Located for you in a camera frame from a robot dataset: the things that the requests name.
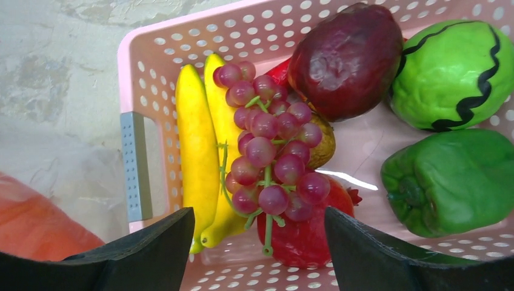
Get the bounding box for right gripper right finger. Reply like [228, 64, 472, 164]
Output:
[324, 207, 513, 290]

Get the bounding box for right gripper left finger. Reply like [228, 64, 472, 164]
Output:
[1, 207, 195, 290]

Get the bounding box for yellow toy banana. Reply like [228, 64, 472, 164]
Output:
[175, 64, 219, 254]
[201, 53, 247, 248]

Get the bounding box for orange toy carrot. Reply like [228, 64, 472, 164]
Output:
[1, 173, 104, 261]

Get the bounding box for clear zip top bag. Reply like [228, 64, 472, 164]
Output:
[1, 118, 129, 244]

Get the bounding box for red toy pomegranate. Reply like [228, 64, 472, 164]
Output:
[257, 174, 362, 269]

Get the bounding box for brown toy kiwi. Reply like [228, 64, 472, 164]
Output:
[307, 112, 336, 170]

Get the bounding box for green toy bell pepper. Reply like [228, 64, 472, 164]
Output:
[380, 129, 513, 238]

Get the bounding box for purple toy grapes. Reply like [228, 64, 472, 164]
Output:
[212, 60, 333, 258]

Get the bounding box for dark red toy apple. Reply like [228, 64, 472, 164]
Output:
[287, 2, 404, 122]

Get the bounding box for green striped toy melon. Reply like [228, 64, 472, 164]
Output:
[389, 19, 513, 132]

